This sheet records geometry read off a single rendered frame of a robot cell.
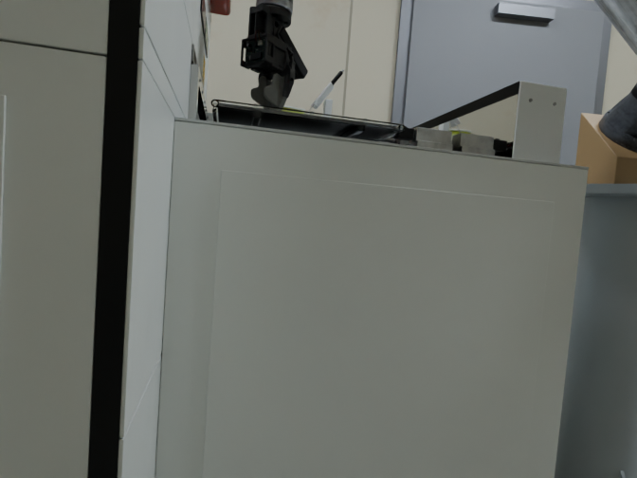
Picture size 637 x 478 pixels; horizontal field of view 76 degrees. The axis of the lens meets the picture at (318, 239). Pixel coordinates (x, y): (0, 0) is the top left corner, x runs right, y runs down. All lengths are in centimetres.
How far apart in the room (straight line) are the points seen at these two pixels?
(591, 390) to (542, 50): 234
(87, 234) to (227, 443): 37
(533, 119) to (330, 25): 212
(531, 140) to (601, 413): 63
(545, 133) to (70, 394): 75
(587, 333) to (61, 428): 99
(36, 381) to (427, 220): 49
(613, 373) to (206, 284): 87
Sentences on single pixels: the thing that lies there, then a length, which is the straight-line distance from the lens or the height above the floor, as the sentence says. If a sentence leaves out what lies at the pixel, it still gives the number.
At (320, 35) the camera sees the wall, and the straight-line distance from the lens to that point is 277.
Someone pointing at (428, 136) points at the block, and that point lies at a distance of 90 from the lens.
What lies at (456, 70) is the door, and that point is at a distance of 283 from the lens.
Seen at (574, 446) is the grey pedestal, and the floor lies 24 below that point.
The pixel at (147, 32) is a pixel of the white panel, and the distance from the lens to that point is 39.
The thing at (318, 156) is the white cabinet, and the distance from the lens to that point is 56.
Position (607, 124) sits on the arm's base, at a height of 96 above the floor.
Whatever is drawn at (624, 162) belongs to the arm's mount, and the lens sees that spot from 107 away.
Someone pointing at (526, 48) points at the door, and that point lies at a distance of 306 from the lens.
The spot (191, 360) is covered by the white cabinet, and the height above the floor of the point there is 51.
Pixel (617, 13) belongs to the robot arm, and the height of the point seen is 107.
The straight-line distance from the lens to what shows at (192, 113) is 73.
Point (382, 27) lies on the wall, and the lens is 284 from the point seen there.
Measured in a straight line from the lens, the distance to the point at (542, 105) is 82.
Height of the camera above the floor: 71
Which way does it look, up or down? 3 degrees down
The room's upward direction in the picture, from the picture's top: 4 degrees clockwise
